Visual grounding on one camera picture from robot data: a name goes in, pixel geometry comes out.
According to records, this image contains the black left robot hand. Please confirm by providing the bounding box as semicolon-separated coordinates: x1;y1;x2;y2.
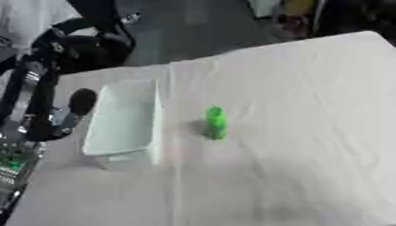
0;27;99;143

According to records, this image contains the white open box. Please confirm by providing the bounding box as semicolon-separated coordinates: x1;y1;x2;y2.
80;79;166;172

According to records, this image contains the green toy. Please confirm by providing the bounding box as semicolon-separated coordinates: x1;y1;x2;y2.
201;105;229;141

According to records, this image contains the yellow object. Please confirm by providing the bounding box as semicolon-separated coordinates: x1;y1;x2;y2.
281;0;317;16

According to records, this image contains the black bag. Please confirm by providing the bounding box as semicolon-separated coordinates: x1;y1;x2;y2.
312;0;396;47

